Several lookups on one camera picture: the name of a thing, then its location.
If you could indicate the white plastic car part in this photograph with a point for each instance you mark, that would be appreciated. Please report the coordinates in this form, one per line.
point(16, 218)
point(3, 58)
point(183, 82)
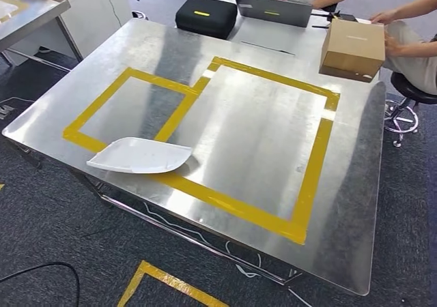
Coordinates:
point(136, 156)

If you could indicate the silver metal workbench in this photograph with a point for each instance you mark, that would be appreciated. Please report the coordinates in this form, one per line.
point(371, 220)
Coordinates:
point(30, 15)
point(245, 137)

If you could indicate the black hard case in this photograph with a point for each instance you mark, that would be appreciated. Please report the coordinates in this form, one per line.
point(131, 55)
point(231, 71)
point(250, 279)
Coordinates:
point(206, 18)

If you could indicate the pale grey desk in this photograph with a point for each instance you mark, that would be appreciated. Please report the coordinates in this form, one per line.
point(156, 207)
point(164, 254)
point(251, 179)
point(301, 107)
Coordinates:
point(273, 38)

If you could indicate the yellow floor tape marking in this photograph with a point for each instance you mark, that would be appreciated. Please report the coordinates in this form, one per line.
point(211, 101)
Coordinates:
point(170, 278)

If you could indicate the grey laptop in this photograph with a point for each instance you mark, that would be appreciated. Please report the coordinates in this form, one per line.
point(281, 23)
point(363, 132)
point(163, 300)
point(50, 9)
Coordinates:
point(273, 11)

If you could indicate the brown cardboard box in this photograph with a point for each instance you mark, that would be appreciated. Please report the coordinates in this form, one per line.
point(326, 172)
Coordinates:
point(353, 47)

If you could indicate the white desk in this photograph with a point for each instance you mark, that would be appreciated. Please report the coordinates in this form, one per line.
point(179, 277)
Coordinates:
point(95, 20)

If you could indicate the black stool with chrome base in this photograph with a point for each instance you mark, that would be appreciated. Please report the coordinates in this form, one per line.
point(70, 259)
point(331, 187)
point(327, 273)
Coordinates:
point(410, 90)

